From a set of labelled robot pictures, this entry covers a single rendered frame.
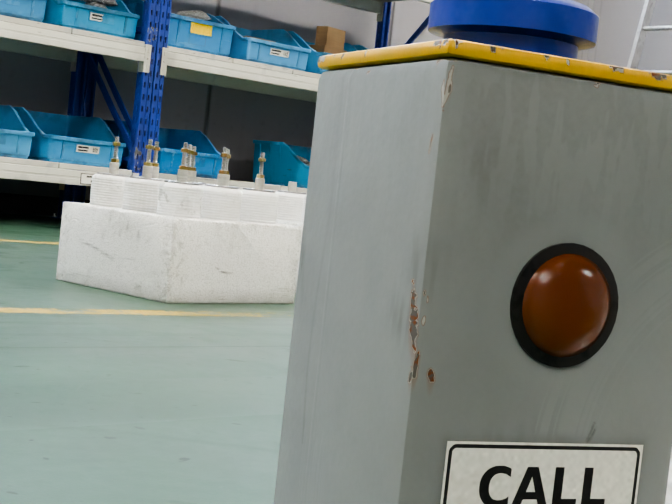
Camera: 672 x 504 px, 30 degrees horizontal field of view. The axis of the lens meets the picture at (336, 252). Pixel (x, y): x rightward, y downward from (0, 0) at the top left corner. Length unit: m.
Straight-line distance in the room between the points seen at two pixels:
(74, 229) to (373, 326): 2.63
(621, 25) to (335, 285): 8.17
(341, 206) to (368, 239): 0.02
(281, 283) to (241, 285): 0.13
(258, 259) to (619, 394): 2.54
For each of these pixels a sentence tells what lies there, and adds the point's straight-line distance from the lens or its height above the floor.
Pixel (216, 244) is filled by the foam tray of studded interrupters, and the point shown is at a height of 0.13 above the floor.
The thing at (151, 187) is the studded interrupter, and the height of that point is 0.24.
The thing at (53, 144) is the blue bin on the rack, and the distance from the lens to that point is 5.16.
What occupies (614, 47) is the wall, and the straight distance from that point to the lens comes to 8.45.
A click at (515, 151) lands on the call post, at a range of 0.26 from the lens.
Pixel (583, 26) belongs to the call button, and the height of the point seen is 0.32.
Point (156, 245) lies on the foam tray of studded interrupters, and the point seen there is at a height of 0.12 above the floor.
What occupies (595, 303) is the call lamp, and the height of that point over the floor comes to 0.26.
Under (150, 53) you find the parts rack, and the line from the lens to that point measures 5.33.
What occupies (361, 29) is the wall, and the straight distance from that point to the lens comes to 7.08.
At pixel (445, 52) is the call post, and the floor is 0.31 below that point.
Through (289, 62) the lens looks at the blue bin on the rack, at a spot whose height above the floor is 0.82.
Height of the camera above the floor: 0.28
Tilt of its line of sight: 3 degrees down
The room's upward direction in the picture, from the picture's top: 6 degrees clockwise
